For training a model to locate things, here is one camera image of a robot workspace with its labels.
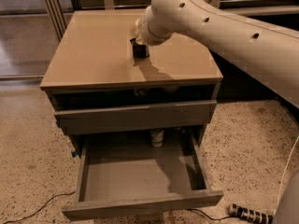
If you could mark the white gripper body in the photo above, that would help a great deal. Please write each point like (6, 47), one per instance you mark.
(142, 32)

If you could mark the black rxbar chocolate wrapper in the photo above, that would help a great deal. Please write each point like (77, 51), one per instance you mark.
(139, 51)

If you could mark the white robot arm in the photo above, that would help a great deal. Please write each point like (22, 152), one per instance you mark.
(265, 51)

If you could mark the grey drawer cabinet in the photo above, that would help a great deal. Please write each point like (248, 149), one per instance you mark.
(94, 67)

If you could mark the white can in drawer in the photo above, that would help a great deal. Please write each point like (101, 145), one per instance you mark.
(157, 137)

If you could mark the open grey middle drawer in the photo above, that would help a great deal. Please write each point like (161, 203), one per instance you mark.
(121, 174)

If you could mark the blue tape piece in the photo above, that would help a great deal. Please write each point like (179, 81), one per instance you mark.
(74, 154)

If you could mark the black power strip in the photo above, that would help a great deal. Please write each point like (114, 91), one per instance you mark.
(249, 215)

